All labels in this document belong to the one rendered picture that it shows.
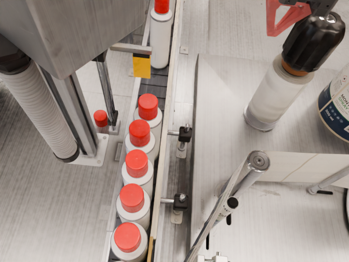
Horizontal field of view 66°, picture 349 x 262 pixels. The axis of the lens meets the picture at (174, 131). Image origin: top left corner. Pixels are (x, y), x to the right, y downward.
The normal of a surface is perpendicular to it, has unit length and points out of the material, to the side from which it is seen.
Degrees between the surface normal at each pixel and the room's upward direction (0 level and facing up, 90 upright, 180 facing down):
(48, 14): 90
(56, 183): 0
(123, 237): 3
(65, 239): 0
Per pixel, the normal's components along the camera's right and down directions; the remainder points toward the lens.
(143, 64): -0.07, 0.87
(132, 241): 0.06, -0.51
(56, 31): 0.77, 0.58
